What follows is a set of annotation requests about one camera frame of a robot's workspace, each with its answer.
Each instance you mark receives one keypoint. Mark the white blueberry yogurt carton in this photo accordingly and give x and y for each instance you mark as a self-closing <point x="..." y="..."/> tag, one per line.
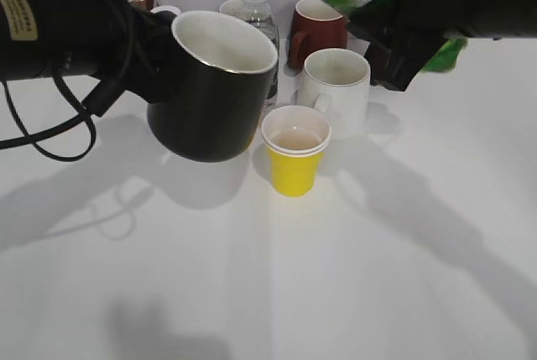
<point x="166" y="9"/>

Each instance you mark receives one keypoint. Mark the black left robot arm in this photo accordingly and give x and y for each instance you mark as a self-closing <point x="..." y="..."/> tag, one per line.
<point x="114" y="41"/>

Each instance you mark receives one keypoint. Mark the black ceramic mug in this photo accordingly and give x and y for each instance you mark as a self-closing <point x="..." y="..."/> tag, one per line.
<point x="219" y="77"/>

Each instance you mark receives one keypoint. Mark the dark red mug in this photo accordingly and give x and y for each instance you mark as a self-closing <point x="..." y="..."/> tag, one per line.
<point x="315" y="26"/>

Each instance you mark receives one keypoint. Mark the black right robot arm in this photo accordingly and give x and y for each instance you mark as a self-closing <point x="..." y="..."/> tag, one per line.
<point x="482" y="19"/>

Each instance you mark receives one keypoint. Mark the cola bottle red label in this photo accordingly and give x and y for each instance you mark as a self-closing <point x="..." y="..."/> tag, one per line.
<point x="378" y="59"/>

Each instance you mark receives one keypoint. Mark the clear water bottle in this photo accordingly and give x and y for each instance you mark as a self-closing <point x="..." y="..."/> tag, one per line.
<point x="260" y="15"/>

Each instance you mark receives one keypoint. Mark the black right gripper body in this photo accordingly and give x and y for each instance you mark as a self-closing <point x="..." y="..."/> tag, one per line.
<point x="401" y="27"/>

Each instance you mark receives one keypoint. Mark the dark grey mug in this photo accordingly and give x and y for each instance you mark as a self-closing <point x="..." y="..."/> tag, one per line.
<point x="231" y="7"/>

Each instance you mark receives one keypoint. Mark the yellow paper cup stack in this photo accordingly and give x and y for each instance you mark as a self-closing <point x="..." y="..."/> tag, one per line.
<point x="296" y="138"/>

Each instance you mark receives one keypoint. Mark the white ceramic mug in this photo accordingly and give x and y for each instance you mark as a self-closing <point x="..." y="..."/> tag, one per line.
<point x="336" y="83"/>

